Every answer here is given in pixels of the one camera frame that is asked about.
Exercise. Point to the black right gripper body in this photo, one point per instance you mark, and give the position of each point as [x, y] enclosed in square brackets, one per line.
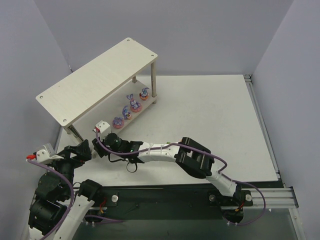
[100, 149]

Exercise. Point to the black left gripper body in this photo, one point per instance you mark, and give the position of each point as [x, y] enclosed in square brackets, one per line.
[69, 154]

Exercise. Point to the purple bunny with pink base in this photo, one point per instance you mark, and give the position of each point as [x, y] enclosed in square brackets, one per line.
[126, 113]

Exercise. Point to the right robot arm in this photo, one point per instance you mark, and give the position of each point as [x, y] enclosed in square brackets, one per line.
[195, 159]

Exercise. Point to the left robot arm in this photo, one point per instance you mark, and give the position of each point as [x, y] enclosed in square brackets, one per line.
[57, 209]

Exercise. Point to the white wooden two-tier shelf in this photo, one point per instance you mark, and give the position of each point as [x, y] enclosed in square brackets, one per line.
[98, 91]

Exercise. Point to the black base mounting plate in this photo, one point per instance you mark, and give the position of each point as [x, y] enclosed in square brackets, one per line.
[165, 202]

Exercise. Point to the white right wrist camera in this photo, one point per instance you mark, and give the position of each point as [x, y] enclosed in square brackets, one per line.
[102, 128]

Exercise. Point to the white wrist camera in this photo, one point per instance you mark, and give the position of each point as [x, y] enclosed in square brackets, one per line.
[44, 155]
[102, 128]

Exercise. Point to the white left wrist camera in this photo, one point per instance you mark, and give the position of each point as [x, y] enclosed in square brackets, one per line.
[44, 155]

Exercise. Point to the aluminium frame rail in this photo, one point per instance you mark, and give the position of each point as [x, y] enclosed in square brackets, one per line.
[275, 198]

